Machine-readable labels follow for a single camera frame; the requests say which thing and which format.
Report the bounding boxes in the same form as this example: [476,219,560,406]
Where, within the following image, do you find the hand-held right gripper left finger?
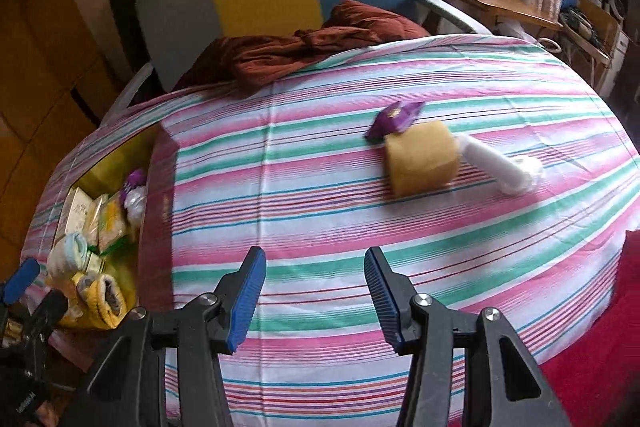
[57,246,267,427]

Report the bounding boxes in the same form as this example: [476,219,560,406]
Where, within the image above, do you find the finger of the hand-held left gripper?
[0,257,41,307]
[29,289,68,349]

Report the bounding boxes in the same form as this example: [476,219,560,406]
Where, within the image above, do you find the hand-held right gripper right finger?
[363,247,573,427]

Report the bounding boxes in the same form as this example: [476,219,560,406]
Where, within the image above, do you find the yellow storage box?
[47,122,179,333]

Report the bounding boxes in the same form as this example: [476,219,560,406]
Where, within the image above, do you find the yellow sponge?
[384,119,461,198]

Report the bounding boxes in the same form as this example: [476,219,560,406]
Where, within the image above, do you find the purple snack packet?
[125,169,149,192]
[364,101,426,144]

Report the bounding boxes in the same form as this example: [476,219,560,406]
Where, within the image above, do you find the white sponge block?
[457,134,526,196]

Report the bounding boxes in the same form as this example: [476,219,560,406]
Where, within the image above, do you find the yellow baby socks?
[72,272,129,331]

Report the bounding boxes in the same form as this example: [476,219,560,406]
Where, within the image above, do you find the light blue baby socks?
[50,232,101,281]

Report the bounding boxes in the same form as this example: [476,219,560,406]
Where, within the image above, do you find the small white carton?
[59,187,96,238]

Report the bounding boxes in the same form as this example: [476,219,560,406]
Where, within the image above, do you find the red cloth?
[445,229,640,427]

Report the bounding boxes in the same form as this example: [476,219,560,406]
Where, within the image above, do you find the maroon cloth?
[172,0,431,95]

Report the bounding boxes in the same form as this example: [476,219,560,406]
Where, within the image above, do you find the wooden desk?
[425,0,563,32]

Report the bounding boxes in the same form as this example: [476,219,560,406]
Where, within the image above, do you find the wooden shelf rack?
[560,0,631,98]

